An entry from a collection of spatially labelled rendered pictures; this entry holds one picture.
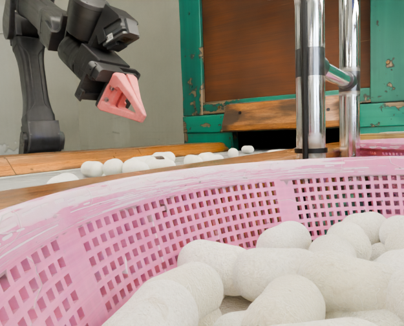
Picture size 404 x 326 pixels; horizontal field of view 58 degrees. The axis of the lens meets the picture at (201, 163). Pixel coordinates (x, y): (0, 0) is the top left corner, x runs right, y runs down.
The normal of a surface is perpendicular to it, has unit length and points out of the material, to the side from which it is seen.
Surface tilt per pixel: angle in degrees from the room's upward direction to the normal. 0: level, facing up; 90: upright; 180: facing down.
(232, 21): 90
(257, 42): 90
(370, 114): 90
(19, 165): 45
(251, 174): 75
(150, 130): 90
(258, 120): 67
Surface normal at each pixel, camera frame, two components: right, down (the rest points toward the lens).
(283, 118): -0.53, -0.32
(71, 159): 0.57, -0.69
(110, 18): -0.54, 0.08
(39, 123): 0.61, -0.18
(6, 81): 0.80, 0.02
